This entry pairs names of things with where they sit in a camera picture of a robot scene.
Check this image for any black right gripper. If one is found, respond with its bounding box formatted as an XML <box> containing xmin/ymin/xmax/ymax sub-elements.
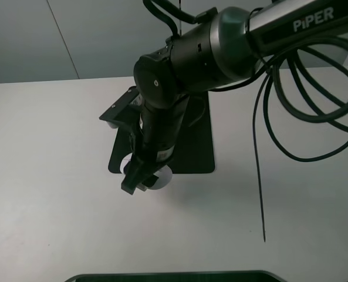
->
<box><xmin>121</xmin><ymin>94</ymin><xmax>189</xmax><ymax>195</ymax></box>

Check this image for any white wireless computer mouse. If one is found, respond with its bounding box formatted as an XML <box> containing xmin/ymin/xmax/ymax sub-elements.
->
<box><xmin>120</xmin><ymin>153</ymin><xmax>173</xmax><ymax>190</ymax></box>

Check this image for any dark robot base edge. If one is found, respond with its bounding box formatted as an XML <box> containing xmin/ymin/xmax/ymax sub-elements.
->
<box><xmin>66</xmin><ymin>270</ymin><xmax>284</xmax><ymax>282</ymax></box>

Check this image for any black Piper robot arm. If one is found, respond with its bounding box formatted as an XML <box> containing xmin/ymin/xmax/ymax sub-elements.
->
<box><xmin>121</xmin><ymin>1</ymin><xmax>348</xmax><ymax>193</ymax></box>

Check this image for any black rectangular mouse pad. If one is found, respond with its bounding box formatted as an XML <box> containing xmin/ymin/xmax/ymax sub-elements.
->
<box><xmin>107</xmin><ymin>90</ymin><xmax>216</xmax><ymax>174</ymax></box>

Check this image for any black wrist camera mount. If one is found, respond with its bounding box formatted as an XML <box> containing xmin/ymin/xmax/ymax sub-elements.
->
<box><xmin>99</xmin><ymin>86</ymin><xmax>143</xmax><ymax>139</ymax></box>

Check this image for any thin black cable tie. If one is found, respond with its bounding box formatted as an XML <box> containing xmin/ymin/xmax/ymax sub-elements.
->
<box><xmin>252</xmin><ymin>69</ymin><xmax>272</xmax><ymax>243</ymax></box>

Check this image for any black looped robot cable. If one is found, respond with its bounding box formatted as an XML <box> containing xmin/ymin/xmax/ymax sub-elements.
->
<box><xmin>244</xmin><ymin>35</ymin><xmax>348</xmax><ymax>162</ymax></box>

